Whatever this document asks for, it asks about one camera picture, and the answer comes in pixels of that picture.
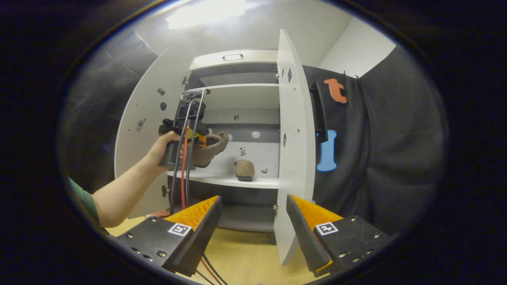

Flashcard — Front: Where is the green shirt sleeve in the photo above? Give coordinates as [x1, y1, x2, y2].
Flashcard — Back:
[67, 178, 101, 226]

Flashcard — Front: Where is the black cable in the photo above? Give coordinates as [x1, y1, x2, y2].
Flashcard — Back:
[184, 90, 229, 285]
[170, 100, 217, 285]

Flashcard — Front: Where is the white cabinet drawer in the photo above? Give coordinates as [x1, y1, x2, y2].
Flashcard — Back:
[189, 49, 278, 71]

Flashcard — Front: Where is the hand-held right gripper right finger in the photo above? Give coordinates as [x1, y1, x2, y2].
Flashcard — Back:
[286, 194, 392, 277]

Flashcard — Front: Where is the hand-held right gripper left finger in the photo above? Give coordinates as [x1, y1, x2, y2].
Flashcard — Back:
[116, 195, 223, 277]

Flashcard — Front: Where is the white cabinet door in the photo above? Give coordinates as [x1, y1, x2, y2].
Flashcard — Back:
[273, 28, 316, 266]
[114, 47, 191, 219]

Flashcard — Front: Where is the brown fuzzy shoe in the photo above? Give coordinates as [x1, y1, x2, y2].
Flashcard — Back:
[234, 160, 256, 182]
[192, 132, 229, 168]

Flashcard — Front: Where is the black backdrop cloth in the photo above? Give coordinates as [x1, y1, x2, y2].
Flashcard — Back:
[59, 30, 450, 236]

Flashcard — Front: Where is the red cable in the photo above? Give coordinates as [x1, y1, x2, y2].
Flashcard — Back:
[181, 129, 223, 285]

